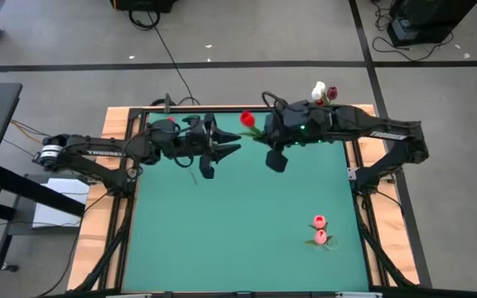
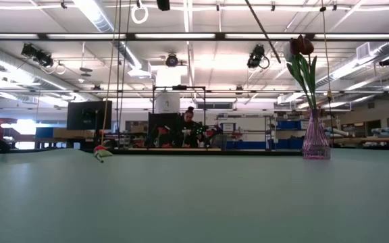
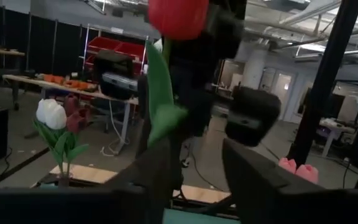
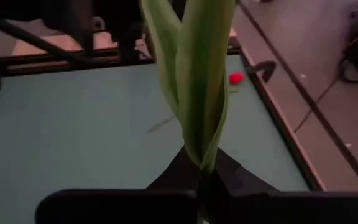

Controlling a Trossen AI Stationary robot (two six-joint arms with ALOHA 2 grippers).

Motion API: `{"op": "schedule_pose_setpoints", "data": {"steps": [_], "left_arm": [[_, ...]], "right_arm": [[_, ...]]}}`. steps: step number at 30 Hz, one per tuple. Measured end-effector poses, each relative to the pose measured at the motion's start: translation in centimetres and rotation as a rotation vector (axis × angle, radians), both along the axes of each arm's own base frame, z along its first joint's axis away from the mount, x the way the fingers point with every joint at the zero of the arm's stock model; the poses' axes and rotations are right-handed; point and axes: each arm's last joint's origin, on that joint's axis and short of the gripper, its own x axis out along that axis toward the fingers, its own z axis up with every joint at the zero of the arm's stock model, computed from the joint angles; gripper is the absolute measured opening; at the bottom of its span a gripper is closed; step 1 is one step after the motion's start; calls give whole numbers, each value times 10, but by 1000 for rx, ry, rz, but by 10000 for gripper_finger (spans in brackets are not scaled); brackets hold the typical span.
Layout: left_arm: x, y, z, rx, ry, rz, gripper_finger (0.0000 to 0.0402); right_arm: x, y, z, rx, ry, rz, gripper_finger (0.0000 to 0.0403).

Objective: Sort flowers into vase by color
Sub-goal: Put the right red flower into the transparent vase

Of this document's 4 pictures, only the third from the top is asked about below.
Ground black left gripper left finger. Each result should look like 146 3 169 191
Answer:
104 138 183 224

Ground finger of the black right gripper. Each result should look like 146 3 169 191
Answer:
174 71 218 138
137 74 151 156

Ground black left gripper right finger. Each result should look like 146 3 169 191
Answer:
222 138 323 224

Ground pink artificial tulip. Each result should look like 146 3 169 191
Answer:
278 157 297 175
295 164 319 184

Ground dark red artificial tulip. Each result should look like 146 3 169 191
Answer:
65 108 90 162
63 95 81 116

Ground white artificial tulip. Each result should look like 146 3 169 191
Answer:
32 98 65 175
44 104 71 177

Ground bright red artificial tulip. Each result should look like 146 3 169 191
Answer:
145 0 210 148

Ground purple glass vase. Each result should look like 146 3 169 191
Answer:
57 172 71 187

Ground black and grey case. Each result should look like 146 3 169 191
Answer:
93 49 140 101

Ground green table mat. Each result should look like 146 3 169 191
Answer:
162 207 241 224

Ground red storage bin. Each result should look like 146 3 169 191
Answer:
87 36 121 53
116 42 148 62

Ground orange plastic part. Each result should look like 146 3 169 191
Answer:
64 79 90 90
44 73 65 84

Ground white side table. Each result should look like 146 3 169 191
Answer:
318 118 356 158

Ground metal shelf rack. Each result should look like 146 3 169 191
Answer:
81 24 150 77

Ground long wooden work table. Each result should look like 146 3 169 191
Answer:
2 73 140 156

